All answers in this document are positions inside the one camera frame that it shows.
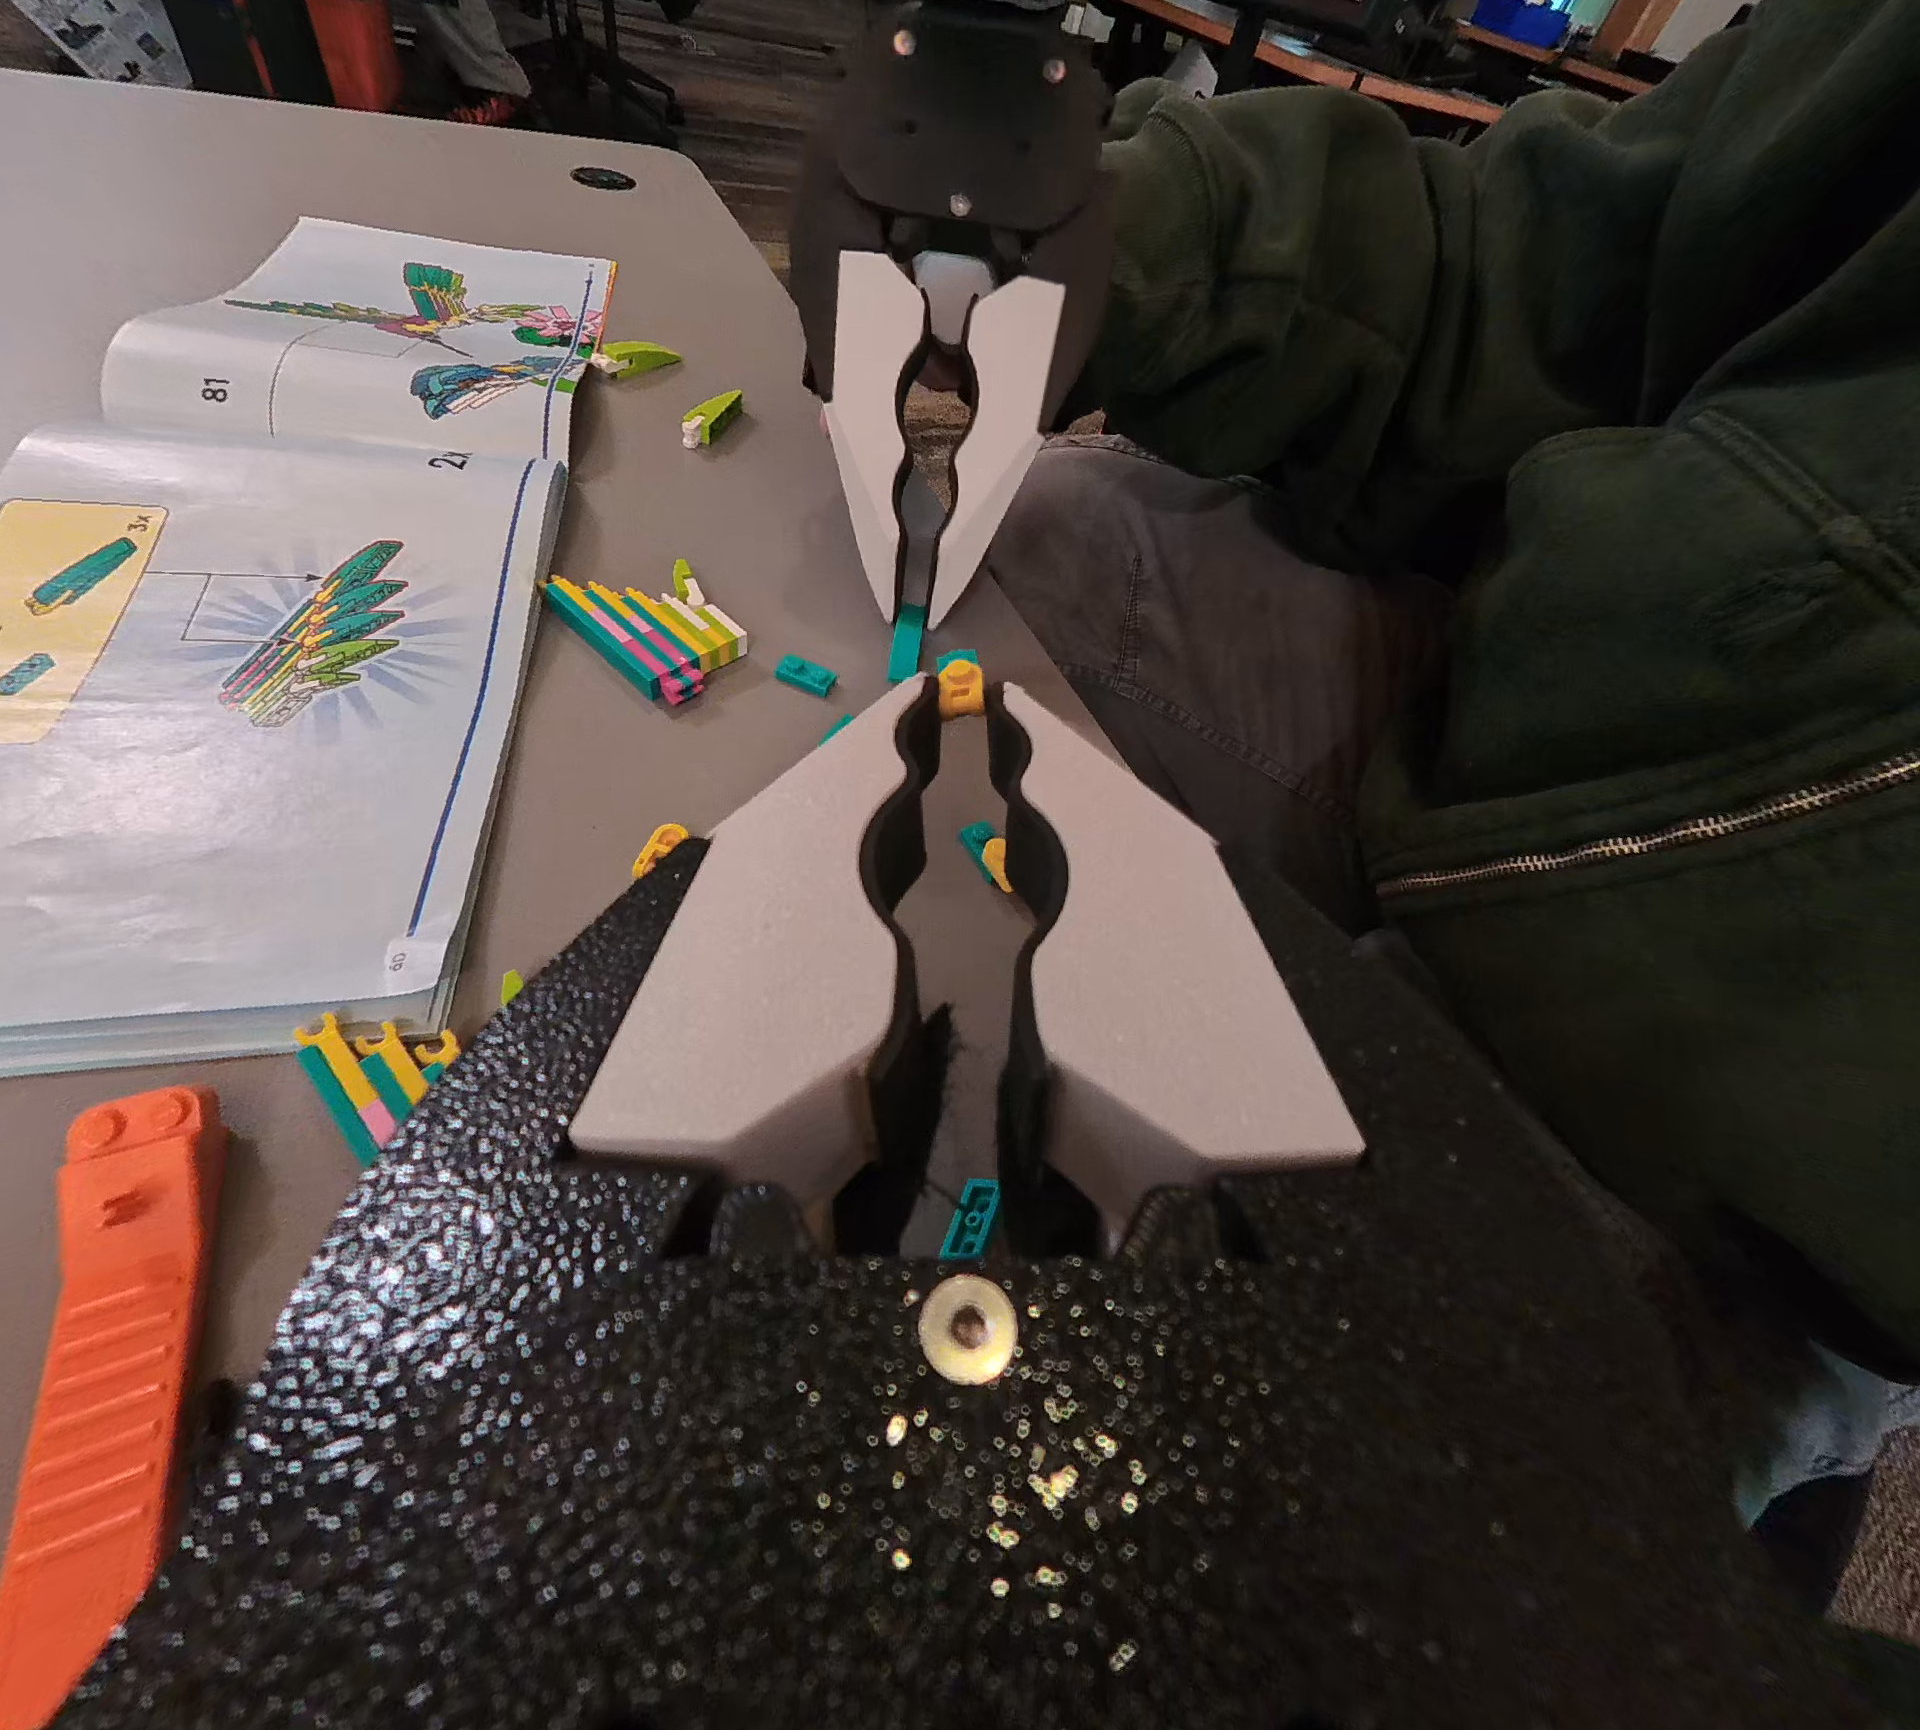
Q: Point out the dark green zip hoodie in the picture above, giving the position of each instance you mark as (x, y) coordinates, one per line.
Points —
(1651, 710)

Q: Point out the lego instruction booklet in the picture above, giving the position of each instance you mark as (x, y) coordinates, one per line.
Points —
(301, 710)

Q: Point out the orange brick separator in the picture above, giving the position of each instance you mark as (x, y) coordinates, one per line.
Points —
(121, 1311)

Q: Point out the person's right forearm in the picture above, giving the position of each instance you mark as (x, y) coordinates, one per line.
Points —
(1274, 260)

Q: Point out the multicoloured lego wing assembly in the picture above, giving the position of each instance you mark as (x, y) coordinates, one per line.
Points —
(361, 1084)
(645, 638)

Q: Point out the teal two-stud lego plate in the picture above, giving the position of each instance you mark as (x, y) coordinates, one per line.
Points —
(807, 674)

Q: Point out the yellow lego clip piece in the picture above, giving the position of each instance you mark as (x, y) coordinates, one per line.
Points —
(961, 692)
(661, 848)

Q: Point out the wooden background desk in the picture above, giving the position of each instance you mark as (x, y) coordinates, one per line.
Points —
(1320, 59)

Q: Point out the blue storage bin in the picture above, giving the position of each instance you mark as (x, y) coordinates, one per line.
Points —
(1514, 13)

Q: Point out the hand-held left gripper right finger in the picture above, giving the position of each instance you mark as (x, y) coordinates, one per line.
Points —
(1184, 995)

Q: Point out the grey pants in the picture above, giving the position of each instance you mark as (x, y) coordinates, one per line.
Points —
(1200, 651)

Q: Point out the orange case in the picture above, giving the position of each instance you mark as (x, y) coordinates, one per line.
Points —
(352, 43)

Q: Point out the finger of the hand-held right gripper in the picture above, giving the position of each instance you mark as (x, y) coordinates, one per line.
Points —
(867, 410)
(1008, 410)

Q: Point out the lime lego slope white clip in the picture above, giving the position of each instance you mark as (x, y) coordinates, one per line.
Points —
(643, 359)
(710, 412)

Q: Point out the light blue cloth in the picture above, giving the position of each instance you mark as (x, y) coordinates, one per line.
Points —
(1814, 1445)

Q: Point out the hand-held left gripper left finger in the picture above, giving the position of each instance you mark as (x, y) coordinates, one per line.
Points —
(720, 965)

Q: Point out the black desk grommet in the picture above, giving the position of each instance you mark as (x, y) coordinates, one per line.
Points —
(601, 174)

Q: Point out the yellow clip on teal plate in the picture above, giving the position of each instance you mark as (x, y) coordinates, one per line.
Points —
(986, 856)

